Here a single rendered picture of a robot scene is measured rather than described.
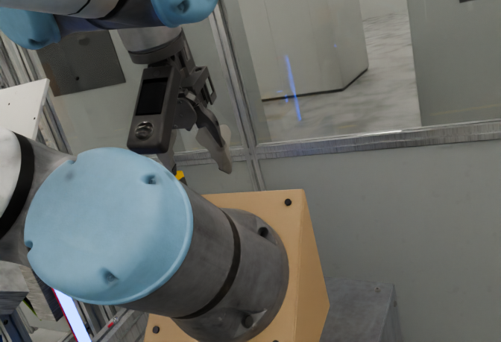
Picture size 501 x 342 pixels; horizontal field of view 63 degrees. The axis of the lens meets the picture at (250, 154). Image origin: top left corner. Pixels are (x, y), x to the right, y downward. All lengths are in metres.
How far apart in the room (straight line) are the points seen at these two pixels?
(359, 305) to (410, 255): 0.79
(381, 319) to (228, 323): 0.21
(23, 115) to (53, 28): 0.93
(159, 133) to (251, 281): 0.20
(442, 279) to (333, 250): 0.33
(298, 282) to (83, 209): 0.25
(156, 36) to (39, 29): 0.15
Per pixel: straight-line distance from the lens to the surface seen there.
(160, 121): 0.50
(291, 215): 0.49
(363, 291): 0.61
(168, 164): 0.63
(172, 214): 0.31
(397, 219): 1.30
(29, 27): 0.42
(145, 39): 0.51
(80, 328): 0.92
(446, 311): 1.47
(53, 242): 0.34
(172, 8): 0.32
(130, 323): 0.97
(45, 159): 0.42
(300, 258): 0.48
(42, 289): 1.52
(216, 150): 0.58
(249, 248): 0.42
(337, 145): 1.22
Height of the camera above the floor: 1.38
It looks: 18 degrees down
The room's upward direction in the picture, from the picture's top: 15 degrees counter-clockwise
